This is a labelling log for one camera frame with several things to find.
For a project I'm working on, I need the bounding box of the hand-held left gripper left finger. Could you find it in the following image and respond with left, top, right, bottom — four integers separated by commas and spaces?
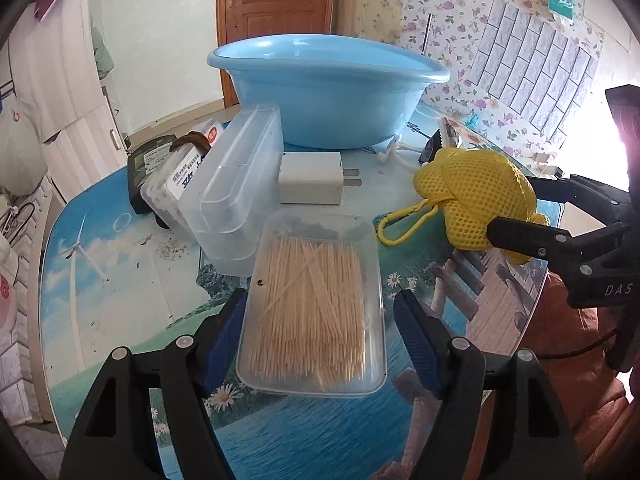
59, 287, 249, 480

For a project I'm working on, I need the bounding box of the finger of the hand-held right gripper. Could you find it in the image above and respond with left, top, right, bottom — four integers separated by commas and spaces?
527, 173, 635, 212
486, 215, 631, 263

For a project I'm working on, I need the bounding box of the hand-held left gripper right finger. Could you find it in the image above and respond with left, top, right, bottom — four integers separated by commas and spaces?
393, 289, 586, 480

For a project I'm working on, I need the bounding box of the yellow mesh sponge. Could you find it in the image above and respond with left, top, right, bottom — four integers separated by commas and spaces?
376, 147, 551, 266

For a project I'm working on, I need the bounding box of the clear box of toothpicks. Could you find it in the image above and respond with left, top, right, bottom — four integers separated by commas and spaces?
236, 211, 388, 399

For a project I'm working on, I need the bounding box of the packaged white comb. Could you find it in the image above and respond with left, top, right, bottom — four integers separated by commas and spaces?
419, 115, 461, 166

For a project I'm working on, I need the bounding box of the clear plastic box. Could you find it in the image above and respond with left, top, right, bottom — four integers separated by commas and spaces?
179, 104, 285, 277

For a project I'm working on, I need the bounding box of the clear box of cotton swabs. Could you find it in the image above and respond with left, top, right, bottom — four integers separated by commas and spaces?
140, 119, 236, 231

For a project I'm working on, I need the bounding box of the white charger plug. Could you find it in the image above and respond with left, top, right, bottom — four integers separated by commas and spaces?
278, 151, 362, 206

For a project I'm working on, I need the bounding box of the brown hair tie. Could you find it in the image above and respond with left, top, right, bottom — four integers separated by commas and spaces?
172, 131, 211, 158

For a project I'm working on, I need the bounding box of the light blue plastic basin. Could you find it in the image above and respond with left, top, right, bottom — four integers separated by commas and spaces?
207, 34, 451, 150

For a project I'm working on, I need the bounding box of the printed desktop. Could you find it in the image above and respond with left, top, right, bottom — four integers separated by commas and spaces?
39, 100, 551, 480

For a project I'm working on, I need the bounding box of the dark green bottle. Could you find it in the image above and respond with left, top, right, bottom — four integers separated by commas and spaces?
126, 135, 176, 216

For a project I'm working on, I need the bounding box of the grey hanging bag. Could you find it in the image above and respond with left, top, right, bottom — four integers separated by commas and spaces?
0, 100, 48, 196

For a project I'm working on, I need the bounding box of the white wardrobe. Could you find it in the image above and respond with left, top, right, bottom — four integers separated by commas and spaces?
0, 0, 128, 211

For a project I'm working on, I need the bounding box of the pale green cloth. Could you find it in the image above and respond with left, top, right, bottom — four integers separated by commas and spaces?
91, 22, 115, 81

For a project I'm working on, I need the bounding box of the brown wooden door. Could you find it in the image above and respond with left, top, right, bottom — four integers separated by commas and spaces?
216, 0, 341, 108

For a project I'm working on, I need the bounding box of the grey brick wall sticker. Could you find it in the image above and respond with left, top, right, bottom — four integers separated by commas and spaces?
470, 0, 606, 148

